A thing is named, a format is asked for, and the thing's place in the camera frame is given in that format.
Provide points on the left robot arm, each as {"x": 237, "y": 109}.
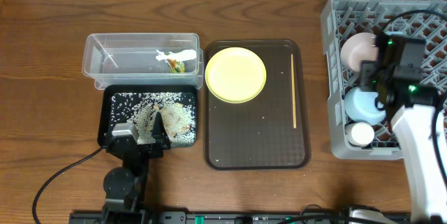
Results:
{"x": 125, "y": 186}

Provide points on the right wooden chopstick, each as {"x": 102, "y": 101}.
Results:
{"x": 293, "y": 92}

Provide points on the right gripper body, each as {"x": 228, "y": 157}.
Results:
{"x": 371, "y": 79}

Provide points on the yellow plate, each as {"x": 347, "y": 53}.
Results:
{"x": 235, "y": 75}

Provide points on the black plastic tray bin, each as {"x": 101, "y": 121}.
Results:
{"x": 104, "y": 125}

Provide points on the dark brown serving tray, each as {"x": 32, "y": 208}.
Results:
{"x": 259, "y": 134}

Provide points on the white plastic wrap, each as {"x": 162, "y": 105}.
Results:
{"x": 183, "y": 55}

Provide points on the clear plastic bin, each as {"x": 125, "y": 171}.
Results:
{"x": 130, "y": 58}

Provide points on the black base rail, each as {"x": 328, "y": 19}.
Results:
{"x": 179, "y": 217}

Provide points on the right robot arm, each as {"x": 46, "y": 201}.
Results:
{"x": 414, "y": 112}

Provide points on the green snack wrapper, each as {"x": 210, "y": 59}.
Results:
{"x": 175, "y": 66}

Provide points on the rice and food scraps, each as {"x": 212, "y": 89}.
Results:
{"x": 177, "y": 109}

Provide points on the light blue bowl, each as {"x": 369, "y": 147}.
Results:
{"x": 360, "y": 106}

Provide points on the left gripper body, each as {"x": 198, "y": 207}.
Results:
{"x": 138, "y": 147}

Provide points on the white cup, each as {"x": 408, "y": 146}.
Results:
{"x": 360, "y": 134}

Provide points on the white bowl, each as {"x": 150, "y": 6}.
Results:
{"x": 358, "y": 48}

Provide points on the grey dishwasher rack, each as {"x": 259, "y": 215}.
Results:
{"x": 342, "y": 19}

